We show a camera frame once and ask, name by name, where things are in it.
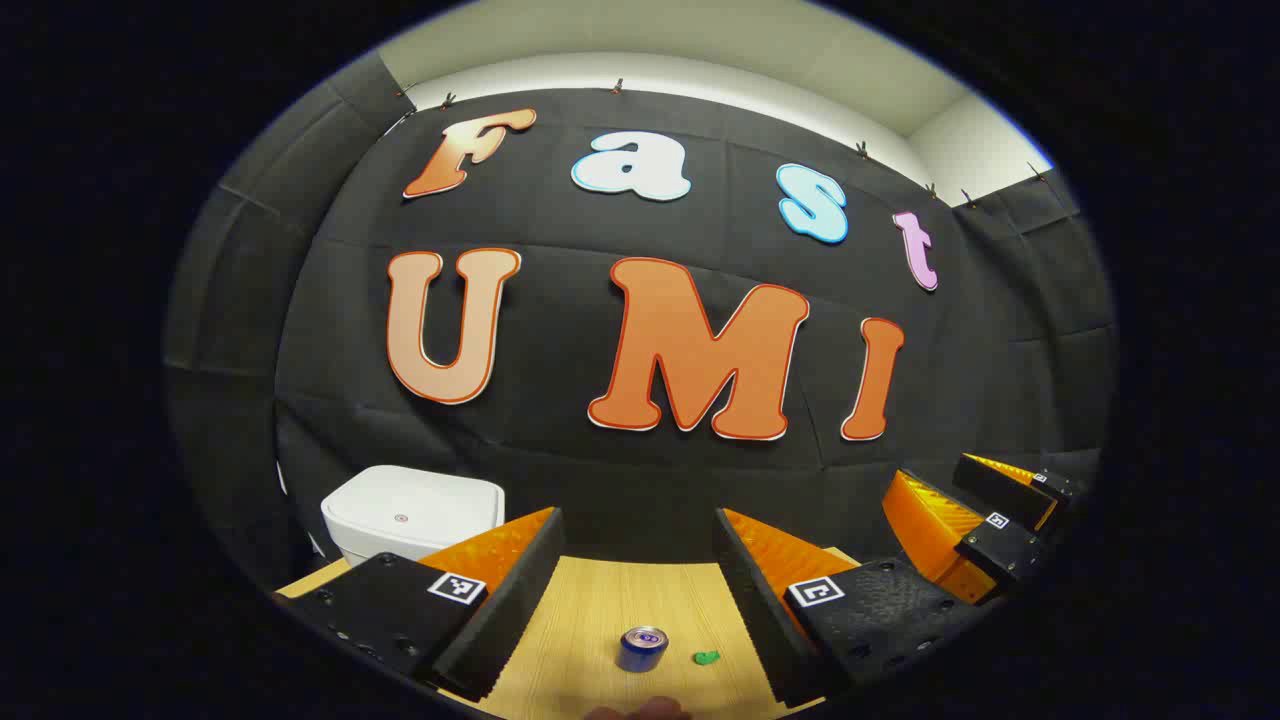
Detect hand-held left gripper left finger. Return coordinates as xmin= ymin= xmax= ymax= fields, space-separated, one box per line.
xmin=272 ymin=506 xmax=567 ymax=703

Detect light wooden desktop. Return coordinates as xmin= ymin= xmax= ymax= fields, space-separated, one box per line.
xmin=275 ymin=545 xmax=863 ymax=720

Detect black backdrop cloth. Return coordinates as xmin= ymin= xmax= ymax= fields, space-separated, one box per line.
xmin=163 ymin=50 xmax=1116 ymax=601

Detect blue and silver pop can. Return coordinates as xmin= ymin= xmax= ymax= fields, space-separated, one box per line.
xmin=615 ymin=626 xmax=670 ymax=674

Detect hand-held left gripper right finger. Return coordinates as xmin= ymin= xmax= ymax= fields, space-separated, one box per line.
xmin=712 ymin=506 xmax=991 ymax=711

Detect white desktop garbage bin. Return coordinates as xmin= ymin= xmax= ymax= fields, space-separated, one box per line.
xmin=320 ymin=464 xmax=506 ymax=568

